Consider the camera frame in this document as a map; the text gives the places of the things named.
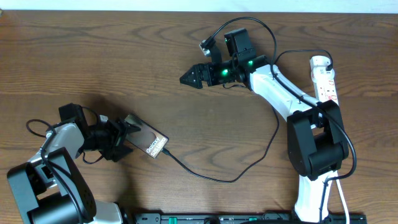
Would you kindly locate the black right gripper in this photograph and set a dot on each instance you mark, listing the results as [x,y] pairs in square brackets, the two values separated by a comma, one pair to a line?
[199,70]

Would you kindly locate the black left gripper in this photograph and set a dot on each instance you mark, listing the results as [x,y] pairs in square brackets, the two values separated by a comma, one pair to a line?
[115,140]

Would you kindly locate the rose gold Galaxy smartphone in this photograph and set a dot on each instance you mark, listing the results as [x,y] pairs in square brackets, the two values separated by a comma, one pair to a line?
[147,139]

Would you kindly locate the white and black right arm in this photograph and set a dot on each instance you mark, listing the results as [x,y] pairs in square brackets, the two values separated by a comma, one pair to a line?
[316,140]

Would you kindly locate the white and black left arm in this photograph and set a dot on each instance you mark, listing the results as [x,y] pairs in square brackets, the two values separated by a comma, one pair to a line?
[49,188]

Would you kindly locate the white charger plug adapter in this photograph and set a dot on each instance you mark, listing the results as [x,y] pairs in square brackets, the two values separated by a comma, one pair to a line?
[321,74]

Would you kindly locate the white power strip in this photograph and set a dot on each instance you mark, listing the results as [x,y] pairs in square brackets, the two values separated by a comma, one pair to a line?
[324,91]

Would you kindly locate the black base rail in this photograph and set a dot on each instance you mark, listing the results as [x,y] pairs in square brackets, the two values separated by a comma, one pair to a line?
[268,217]

